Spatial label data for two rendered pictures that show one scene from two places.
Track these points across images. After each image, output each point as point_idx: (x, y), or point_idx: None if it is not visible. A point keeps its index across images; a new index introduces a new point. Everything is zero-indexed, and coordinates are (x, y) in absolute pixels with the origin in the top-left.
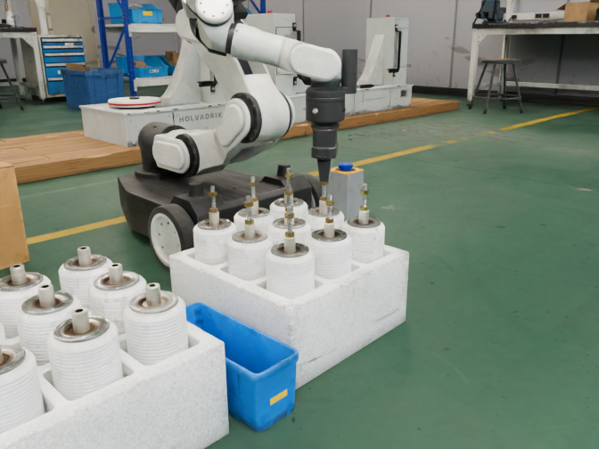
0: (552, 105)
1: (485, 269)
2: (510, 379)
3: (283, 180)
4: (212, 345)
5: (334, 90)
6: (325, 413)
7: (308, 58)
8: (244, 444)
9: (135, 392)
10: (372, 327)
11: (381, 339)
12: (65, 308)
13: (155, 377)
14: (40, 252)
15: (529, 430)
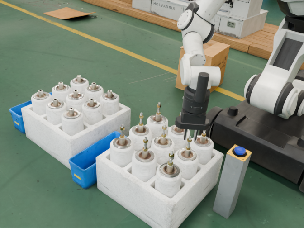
0: None
1: None
2: None
3: (288, 144)
4: (68, 139)
5: (187, 92)
6: (81, 199)
7: (181, 67)
8: (66, 176)
9: (48, 129)
10: (140, 213)
11: (144, 224)
12: (71, 99)
13: (52, 130)
14: (215, 98)
15: None
